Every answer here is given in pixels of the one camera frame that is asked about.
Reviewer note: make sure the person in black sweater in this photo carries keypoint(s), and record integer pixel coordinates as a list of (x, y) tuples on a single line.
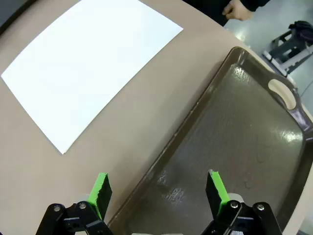
[(207, 6)]

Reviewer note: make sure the black step stool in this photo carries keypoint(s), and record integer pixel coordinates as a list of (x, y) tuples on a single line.
[(281, 52)]

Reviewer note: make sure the white A4 paper stack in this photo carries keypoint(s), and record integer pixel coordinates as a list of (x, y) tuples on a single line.
[(85, 61)]

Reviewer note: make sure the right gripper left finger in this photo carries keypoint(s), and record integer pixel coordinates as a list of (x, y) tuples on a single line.
[(102, 193)]

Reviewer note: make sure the person's left forearm black sleeve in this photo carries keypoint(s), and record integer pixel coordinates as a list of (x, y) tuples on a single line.
[(254, 3)]

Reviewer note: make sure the brown plastic serving tray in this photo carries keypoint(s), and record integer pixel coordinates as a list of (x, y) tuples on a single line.
[(12, 14), (232, 147)]

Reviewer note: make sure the black bag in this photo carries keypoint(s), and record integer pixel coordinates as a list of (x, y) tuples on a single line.
[(302, 31)]

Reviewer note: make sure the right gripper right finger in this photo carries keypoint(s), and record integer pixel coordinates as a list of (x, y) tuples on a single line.
[(215, 193)]

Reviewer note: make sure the person's left hand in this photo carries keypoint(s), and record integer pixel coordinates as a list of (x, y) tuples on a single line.
[(238, 11)]

